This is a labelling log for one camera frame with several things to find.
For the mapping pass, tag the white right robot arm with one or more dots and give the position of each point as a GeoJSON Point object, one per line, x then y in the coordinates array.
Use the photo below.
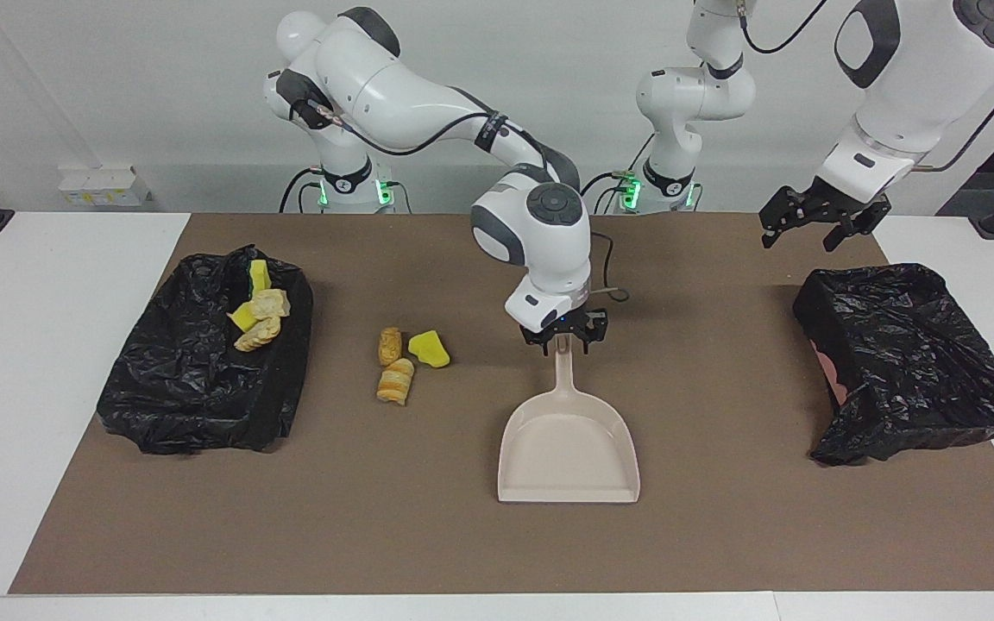
{"type": "Point", "coordinates": [411, 86]}

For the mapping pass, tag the white wall power box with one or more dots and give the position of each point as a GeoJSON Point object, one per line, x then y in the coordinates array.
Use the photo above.
{"type": "Point", "coordinates": [104, 188]}

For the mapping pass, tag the black bag lined bin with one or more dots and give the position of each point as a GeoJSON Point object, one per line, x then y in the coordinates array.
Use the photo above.
{"type": "Point", "coordinates": [186, 397]}

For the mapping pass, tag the brown bread roll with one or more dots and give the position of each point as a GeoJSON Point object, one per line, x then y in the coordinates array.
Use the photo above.
{"type": "Point", "coordinates": [389, 346]}

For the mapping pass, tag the yellow sponge piece green edge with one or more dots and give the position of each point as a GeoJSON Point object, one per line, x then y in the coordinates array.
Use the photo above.
{"type": "Point", "coordinates": [260, 274]}

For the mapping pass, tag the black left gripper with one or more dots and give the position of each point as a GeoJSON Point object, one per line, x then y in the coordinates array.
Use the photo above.
{"type": "Point", "coordinates": [825, 203]}

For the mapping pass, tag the beige plastic dustpan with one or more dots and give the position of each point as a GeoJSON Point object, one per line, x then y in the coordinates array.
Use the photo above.
{"type": "Point", "coordinates": [566, 457]}

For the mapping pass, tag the brown paper table mat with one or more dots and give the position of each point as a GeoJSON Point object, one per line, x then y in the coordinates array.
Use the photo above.
{"type": "Point", "coordinates": [376, 535]}

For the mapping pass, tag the pink bin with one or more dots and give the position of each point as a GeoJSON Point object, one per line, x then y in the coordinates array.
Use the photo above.
{"type": "Point", "coordinates": [829, 371]}

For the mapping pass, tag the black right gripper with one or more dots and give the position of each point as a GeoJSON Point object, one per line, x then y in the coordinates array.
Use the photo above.
{"type": "Point", "coordinates": [566, 328]}

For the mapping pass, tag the striped croissant roll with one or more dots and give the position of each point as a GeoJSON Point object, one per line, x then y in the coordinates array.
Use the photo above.
{"type": "Point", "coordinates": [395, 382]}
{"type": "Point", "coordinates": [257, 335]}
{"type": "Point", "coordinates": [271, 304]}

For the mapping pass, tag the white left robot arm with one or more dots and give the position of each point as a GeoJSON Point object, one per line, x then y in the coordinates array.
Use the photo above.
{"type": "Point", "coordinates": [920, 78]}

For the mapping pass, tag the black bag on pink bin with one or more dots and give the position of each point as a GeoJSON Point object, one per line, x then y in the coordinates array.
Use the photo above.
{"type": "Point", "coordinates": [911, 362]}

